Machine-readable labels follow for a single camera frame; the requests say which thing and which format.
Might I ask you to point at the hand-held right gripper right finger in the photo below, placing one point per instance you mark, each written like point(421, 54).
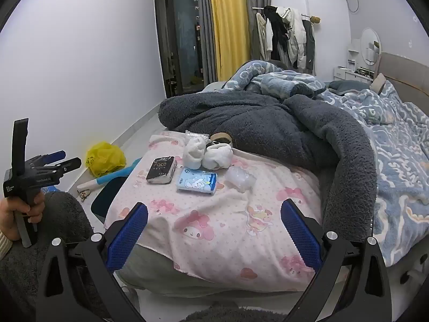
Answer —
point(300, 234)

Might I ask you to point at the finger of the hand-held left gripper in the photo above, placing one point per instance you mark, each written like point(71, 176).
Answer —
point(57, 156)
point(68, 165)

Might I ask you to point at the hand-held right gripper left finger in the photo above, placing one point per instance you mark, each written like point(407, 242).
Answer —
point(129, 238)

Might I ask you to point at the dark blue trash bin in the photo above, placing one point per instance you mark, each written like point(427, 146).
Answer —
point(107, 198)

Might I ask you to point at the black tissue packet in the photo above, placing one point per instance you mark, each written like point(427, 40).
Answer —
point(161, 171)

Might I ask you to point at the clear plastic wrap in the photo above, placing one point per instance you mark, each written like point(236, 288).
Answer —
point(238, 177)

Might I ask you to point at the blue tissue packet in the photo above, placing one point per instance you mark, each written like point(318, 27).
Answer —
point(196, 181)

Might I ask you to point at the small clear plastic bag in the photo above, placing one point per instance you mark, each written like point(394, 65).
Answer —
point(196, 134)

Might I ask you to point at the brown tape roll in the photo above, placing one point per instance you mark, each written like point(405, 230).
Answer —
point(222, 137)

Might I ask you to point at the person's left forearm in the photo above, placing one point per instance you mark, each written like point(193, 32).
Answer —
point(4, 246)

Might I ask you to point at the person's left hand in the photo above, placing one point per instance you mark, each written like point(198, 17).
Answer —
point(10, 214)

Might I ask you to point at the bed with pink sheet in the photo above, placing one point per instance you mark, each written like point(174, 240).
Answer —
point(144, 268)

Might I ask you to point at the bunch of keys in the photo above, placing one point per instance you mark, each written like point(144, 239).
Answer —
point(84, 195)

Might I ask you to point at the yellow plastic bag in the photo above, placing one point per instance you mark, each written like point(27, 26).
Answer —
point(104, 159)

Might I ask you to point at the blue forked plush toy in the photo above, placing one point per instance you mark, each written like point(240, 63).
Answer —
point(114, 176)

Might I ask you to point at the person's grey fleece clothing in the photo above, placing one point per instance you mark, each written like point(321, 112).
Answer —
point(60, 214)

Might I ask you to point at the pink printed blanket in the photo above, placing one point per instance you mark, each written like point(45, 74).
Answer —
point(234, 228)

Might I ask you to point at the dark grey fleece blanket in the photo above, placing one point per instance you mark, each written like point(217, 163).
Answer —
point(268, 124)

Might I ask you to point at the blue wavy pattern duvet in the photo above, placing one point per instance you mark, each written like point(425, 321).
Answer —
point(402, 161)

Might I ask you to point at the dark blue pillow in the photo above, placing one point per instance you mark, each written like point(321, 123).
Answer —
point(345, 86)

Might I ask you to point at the glass sliding door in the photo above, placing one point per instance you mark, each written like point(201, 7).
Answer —
point(177, 40)

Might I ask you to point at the white dresser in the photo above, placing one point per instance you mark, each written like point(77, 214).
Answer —
point(348, 73)

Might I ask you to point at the beige cushion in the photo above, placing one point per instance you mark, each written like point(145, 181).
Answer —
point(378, 82)

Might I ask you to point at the row of hanging clothes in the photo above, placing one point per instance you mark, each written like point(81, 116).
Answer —
point(288, 40)

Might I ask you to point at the beige bed headboard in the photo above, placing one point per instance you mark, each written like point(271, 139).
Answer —
point(409, 70)

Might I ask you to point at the round white mirror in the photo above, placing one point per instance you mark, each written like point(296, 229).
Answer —
point(368, 45)

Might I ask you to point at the yellow curtain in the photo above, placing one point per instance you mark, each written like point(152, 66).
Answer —
point(228, 23)

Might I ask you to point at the clothes rail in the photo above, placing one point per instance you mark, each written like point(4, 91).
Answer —
point(308, 16)

